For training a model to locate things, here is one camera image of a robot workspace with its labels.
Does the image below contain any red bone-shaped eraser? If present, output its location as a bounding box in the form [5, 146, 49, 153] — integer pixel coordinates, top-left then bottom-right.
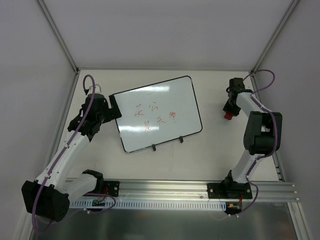
[224, 112, 233, 120]

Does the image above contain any white whiteboard black frame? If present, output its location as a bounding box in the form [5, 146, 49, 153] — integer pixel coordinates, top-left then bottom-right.
[113, 75, 203, 153]

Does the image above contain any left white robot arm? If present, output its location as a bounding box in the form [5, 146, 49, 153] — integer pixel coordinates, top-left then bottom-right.
[21, 93, 121, 222]

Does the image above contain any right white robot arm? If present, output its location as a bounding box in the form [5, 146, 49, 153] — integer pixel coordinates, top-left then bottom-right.
[222, 77, 283, 198]

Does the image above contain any small green circuit board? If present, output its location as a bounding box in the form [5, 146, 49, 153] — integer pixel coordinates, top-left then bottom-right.
[91, 199, 106, 208]

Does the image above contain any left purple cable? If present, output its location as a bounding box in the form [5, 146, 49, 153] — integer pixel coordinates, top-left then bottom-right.
[31, 74, 117, 234]

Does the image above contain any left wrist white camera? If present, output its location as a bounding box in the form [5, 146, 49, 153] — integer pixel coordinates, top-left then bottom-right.
[85, 84, 102, 96]

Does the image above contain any left table edge aluminium rail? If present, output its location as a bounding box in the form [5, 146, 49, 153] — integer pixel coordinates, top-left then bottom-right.
[47, 70, 80, 163]

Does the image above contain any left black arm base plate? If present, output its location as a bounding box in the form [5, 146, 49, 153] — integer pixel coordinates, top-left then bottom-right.
[102, 180, 120, 198]

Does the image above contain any front aluminium rail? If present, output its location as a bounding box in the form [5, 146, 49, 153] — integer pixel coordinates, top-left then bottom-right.
[64, 176, 300, 201]

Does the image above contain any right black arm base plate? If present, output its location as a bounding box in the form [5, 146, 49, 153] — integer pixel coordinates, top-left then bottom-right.
[207, 182, 253, 200]

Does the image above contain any white slotted cable duct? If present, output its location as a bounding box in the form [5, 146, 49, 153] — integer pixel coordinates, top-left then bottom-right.
[70, 197, 227, 212]

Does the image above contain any right corner aluminium post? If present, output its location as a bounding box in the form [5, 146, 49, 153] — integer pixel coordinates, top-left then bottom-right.
[250, 0, 301, 72]

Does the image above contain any corner aluminium post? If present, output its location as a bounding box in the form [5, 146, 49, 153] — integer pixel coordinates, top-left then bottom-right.
[35, 0, 79, 74]
[250, 0, 301, 72]

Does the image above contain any left corner aluminium post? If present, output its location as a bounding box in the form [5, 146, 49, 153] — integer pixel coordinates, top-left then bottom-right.
[35, 0, 79, 74]

